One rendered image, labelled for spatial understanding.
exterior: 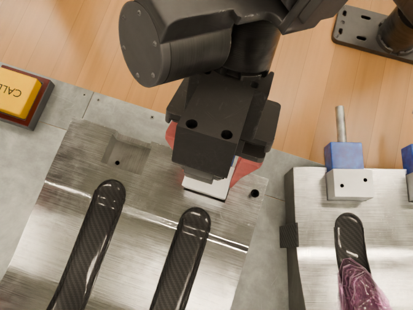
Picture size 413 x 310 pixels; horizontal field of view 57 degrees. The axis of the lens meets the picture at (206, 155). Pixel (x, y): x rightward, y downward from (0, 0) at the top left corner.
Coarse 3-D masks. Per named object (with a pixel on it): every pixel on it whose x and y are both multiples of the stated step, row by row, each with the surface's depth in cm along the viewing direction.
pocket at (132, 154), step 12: (108, 144) 48; (120, 144) 51; (132, 144) 50; (144, 144) 49; (108, 156) 50; (120, 156) 50; (132, 156) 50; (144, 156) 50; (120, 168) 50; (132, 168) 50
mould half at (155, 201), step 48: (96, 144) 48; (48, 192) 46; (144, 192) 46; (240, 192) 47; (48, 240) 45; (144, 240) 45; (240, 240) 45; (0, 288) 43; (48, 288) 44; (96, 288) 44; (144, 288) 44; (192, 288) 44
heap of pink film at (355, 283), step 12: (348, 264) 47; (348, 276) 46; (360, 276) 45; (348, 288) 45; (360, 288) 44; (372, 288) 44; (348, 300) 44; (360, 300) 43; (372, 300) 43; (384, 300) 43
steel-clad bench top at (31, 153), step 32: (0, 64) 60; (64, 96) 59; (96, 96) 59; (0, 128) 57; (64, 128) 58; (128, 128) 58; (160, 128) 58; (0, 160) 56; (32, 160) 56; (288, 160) 57; (0, 192) 55; (32, 192) 55; (0, 224) 54; (256, 224) 55; (0, 256) 53; (256, 256) 53; (256, 288) 52
